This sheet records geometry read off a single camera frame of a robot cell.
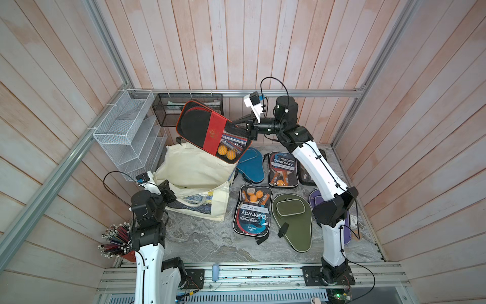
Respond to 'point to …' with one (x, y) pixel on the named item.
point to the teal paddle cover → (251, 165)
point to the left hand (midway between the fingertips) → (169, 182)
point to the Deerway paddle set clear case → (283, 170)
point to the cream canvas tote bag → (199, 182)
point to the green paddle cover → (293, 215)
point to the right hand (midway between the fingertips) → (229, 125)
